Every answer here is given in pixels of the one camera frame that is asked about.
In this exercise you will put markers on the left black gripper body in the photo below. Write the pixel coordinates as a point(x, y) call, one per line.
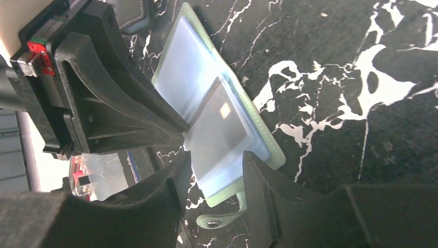
point(34, 75)

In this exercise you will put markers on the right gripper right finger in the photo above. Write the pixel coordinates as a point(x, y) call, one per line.
point(282, 213)

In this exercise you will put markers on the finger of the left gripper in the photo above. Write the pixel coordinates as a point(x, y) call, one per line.
point(110, 110)

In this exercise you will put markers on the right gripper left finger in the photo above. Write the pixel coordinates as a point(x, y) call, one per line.
point(147, 214)

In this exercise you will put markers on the black VIP credit card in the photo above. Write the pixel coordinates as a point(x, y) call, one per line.
point(215, 131)

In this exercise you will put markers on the green card holder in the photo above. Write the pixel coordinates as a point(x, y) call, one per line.
point(186, 71)

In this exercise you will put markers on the black card holder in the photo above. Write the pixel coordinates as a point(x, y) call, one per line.
point(133, 16)

